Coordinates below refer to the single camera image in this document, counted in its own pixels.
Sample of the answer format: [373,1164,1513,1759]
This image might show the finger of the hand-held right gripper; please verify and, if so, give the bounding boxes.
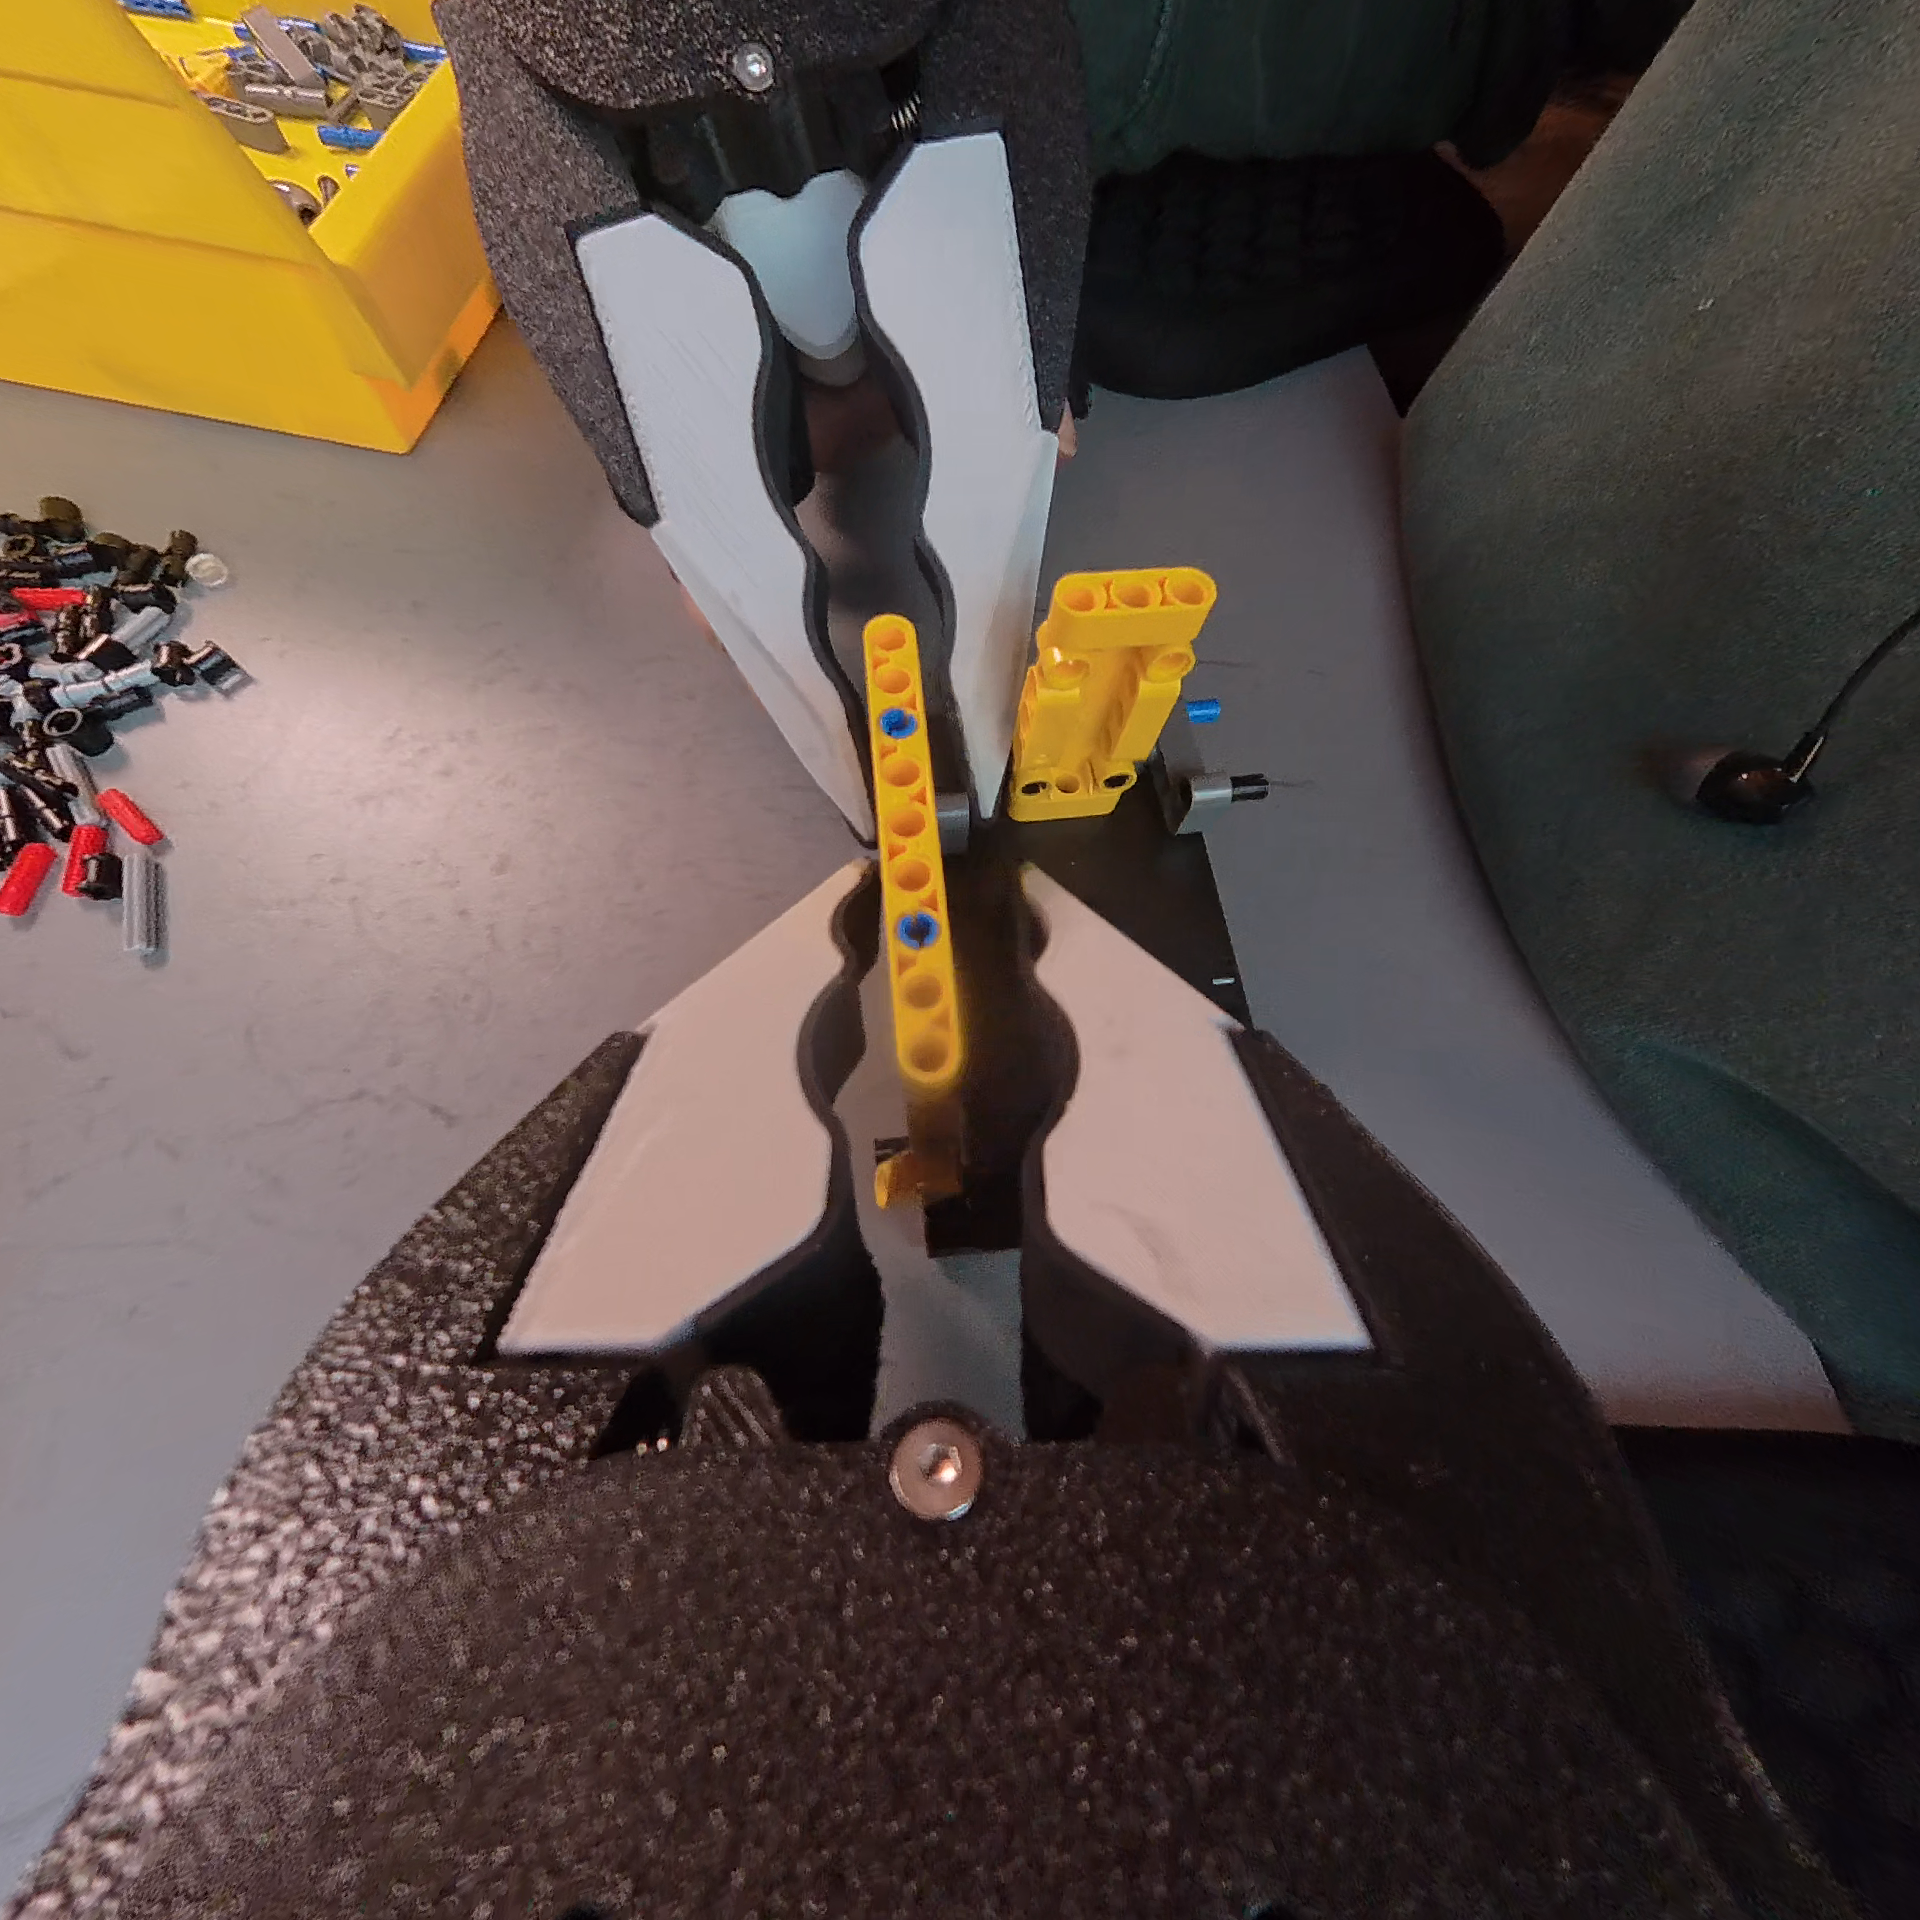
[575,210,883,848]
[845,131,1064,823]

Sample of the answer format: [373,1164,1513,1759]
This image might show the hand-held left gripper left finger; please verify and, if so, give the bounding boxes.
[495,866,888,1446]

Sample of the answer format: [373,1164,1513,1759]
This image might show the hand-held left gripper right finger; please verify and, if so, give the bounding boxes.
[1016,866,1378,1446]

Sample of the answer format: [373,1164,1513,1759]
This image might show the short yellow lego beam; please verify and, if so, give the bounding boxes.
[871,1128,967,1213]

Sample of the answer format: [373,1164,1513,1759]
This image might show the black lego base block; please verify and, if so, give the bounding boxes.
[869,696,1276,1260]

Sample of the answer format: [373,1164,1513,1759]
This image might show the yellow lego beam with pins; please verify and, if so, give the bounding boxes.
[861,610,969,1144]

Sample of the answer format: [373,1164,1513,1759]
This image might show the pile of small lego parts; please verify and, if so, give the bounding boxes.
[0,492,248,958]

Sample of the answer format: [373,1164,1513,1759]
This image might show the heap of grey blue pieces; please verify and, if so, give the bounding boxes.
[126,0,452,230]

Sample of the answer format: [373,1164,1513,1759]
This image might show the person's black pants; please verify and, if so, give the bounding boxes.
[1082,142,1920,1920]

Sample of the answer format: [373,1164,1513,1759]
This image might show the yellow storage bin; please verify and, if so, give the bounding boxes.
[0,0,502,458]

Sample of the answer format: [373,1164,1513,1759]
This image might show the black earphone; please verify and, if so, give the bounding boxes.
[1646,606,1920,823]

